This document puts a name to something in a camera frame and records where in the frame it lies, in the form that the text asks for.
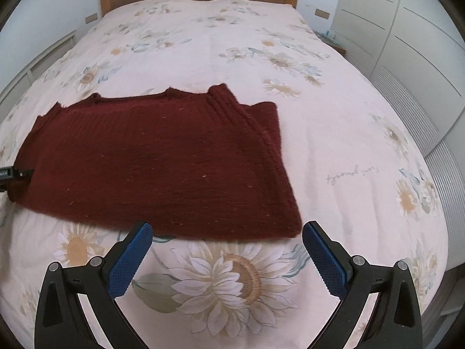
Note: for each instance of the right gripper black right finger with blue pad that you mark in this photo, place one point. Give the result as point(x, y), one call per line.
point(395, 320)

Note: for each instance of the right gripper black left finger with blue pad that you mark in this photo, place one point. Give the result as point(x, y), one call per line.
point(60, 321)

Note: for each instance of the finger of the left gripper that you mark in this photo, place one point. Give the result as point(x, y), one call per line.
point(11, 173)

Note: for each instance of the dark red knitted sweater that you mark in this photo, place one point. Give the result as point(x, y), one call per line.
point(194, 166)

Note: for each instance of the pink floral bedspread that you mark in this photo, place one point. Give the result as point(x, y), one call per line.
point(242, 100)

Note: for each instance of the wooden nightstand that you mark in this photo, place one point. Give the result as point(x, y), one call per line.
point(332, 43)

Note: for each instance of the white wardrobe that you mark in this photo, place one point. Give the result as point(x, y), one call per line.
point(411, 51)

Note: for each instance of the left wall socket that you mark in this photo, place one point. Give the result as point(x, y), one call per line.
point(91, 18)

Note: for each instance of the wall socket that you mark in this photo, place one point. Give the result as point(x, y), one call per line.
point(322, 14)
point(91, 18)

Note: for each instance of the right wall socket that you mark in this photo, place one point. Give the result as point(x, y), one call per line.
point(322, 14)

